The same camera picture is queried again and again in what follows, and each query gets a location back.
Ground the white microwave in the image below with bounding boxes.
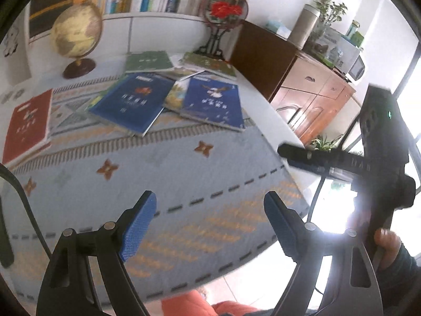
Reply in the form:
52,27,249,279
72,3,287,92
330,38,366,81

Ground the green spider plant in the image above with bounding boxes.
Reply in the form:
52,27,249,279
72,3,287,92
311,134,343,152

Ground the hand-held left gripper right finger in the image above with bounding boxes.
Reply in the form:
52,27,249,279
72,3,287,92
264,191,384,316

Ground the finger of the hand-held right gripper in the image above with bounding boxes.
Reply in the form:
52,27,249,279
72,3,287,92
278,143,362,182

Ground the green bottle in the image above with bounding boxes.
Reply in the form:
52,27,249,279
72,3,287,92
345,20,365,48

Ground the round embroidered fan on stand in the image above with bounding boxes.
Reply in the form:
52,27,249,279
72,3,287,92
194,0,249,61

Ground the beige globe on wooden stand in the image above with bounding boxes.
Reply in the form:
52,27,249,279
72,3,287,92
51,2,103,80

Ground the olive green butterfly book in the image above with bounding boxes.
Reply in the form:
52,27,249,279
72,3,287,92
182,52,238,80

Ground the blue book with eagle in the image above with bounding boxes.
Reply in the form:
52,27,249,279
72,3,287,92
179,76,246,133

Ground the person's right forearm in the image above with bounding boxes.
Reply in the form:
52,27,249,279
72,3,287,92
378,240,421,307

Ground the person's orange garment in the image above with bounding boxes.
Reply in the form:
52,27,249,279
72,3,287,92
161,289,264,316

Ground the blue book with red figure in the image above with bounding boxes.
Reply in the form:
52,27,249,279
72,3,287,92
89,72,177,138

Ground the grey cylindrical canister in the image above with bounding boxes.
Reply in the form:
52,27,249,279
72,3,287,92
288,4,320,49

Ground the pale blue tissue pack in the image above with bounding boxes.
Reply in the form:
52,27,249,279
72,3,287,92
265,20,292,39

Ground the row of black volumes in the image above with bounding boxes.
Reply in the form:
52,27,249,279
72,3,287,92
29,0,78,39

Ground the leafy potted plant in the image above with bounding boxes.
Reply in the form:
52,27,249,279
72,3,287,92
311,0,348,45

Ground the patterned table mat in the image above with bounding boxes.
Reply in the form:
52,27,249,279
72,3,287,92
0,72,310,307

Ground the white bookshelf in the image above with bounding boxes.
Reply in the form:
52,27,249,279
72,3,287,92
28,0,259,56

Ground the white book with landscape picture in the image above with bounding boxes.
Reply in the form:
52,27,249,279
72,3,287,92
154,54,206,80

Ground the dark red book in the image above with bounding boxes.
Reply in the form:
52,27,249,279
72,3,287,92
2,89,54,166

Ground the person's right hand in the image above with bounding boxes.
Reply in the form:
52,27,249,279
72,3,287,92
373,228,403,272

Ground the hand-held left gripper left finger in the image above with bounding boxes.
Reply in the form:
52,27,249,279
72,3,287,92
36,190,158,316

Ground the reddish wooden sideboard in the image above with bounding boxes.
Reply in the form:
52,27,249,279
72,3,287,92
270,51,358,146

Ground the yellow green rabbit book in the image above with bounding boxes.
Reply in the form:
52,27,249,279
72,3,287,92
162,79,192,112

